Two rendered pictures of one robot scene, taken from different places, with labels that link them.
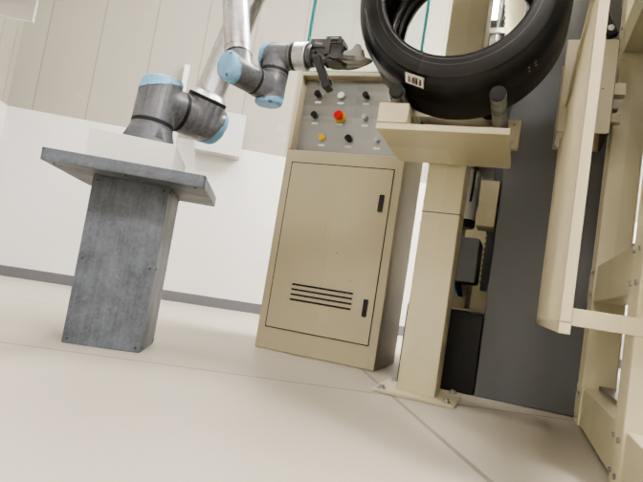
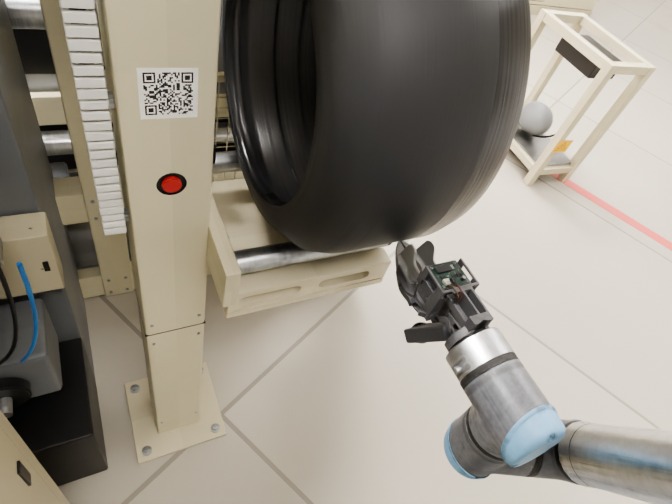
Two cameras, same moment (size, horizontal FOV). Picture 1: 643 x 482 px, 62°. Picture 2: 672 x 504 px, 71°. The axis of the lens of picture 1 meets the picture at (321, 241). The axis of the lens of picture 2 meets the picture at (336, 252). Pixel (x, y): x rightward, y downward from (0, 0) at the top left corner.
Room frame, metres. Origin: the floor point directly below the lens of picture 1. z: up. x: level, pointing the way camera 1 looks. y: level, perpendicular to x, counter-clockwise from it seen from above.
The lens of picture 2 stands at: (2.19, 0.15, 1.59)
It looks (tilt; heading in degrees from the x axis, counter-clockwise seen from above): 47 degrees down; 210
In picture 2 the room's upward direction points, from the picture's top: 20 degrees clockwise
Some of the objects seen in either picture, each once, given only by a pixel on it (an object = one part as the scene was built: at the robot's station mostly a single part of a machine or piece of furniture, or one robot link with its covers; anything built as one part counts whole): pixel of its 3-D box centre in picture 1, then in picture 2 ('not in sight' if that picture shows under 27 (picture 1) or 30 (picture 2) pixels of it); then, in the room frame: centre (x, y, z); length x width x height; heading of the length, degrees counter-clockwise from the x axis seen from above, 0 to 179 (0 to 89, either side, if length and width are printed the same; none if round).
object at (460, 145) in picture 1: (447, 145); (281, 232); (1.63, -0.34, 0.80); 0.37 x 0.36 x 0.02; 70
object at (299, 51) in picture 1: (303, 56); (476, 354); (1.71, 0.15, 1.04); 0.10 x 0.05 x 0.09; 160
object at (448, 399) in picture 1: (418, 390); (174, 408); (1.87, -0.41, 0.01); 0.27 x 0.27 x 0.02; 70
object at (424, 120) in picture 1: (457, 132); (205, 211); (1.79, -0.40, 0.90); 0.40 x 0.03 x 0.10; 70
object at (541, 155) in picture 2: not in sight; (555, 101); (-0.78, -0.51, 0.40); 0.60 x 0.35 x 0.80; 67
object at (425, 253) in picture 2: (357, 53); (423, 253); (1.63, -0.02, 1.05); 0.09 x 0.03 x 0.06; 70
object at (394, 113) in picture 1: (404, 132); (306, 269); (1.68, -0.21, 0.84); 0.36 x 0.09 x 0.06; 160
